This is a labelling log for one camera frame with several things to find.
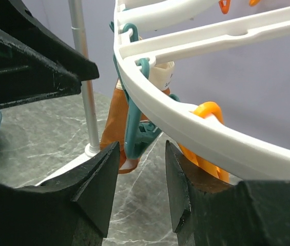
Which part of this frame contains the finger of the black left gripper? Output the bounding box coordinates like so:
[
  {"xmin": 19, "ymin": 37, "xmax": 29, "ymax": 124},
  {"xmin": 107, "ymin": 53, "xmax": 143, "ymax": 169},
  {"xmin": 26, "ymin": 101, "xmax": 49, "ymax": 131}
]
[
  {"xmin": 0, "ymin": 0, "xmax": 99, "ymax": 80},
  {"xmin": 0, "ymin": 29, "xmax": 81, "ymax": 109}
]

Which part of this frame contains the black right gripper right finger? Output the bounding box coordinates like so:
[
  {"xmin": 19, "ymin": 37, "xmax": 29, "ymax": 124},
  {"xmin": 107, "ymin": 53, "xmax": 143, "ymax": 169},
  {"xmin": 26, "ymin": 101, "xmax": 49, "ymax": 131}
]
[{"xmin": 165, "ymin": 141, "xmax": 290, "ymax": 245}]

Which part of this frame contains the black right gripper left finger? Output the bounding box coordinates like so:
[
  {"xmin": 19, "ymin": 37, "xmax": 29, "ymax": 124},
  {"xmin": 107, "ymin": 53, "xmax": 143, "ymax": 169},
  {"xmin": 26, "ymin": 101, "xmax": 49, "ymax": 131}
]
[{"xmin": 0, "ymin": 142, "xmax": 120, "ymax": 245}]

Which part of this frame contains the white oval clip hanger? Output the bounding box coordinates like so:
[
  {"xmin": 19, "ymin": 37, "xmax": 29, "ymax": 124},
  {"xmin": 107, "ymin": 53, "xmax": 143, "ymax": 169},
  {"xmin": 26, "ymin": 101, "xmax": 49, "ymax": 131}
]
[{"xmin": 112, "ymin": 0, "xmax": 290, "ymax": 181}]

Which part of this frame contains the orange hanging underwear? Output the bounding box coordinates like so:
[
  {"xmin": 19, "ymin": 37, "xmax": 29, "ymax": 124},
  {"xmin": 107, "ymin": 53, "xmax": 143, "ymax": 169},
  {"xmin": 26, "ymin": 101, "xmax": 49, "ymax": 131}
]
[{"xmin": 100, "ymin": 61, "xmax": 175, "ymax": 174}]

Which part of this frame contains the white drying rack stand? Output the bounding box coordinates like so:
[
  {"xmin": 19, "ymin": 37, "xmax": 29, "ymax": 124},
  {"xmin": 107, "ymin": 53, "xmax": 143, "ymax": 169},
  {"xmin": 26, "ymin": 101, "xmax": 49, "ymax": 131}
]
[{"xmin": 36, "ymin": 0, "xmax": 100, "ymax": 186}]

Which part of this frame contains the orange clothes peg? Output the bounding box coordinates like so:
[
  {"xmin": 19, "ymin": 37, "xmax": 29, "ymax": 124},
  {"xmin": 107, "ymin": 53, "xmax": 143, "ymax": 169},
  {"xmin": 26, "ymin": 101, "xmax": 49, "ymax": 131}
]
[{"xmin": 178, "ymin": 101, "xmax": 229, "ymax": 183}]

